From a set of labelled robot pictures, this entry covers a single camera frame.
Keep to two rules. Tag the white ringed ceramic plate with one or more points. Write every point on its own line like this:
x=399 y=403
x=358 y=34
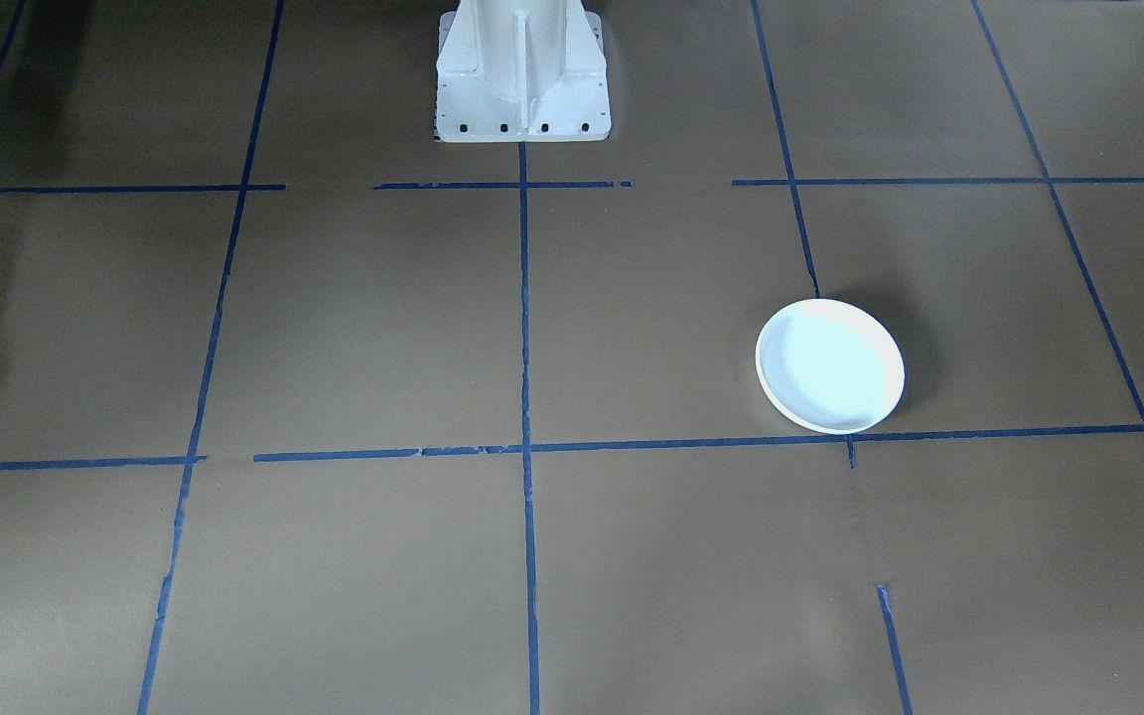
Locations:
x=830 y=362

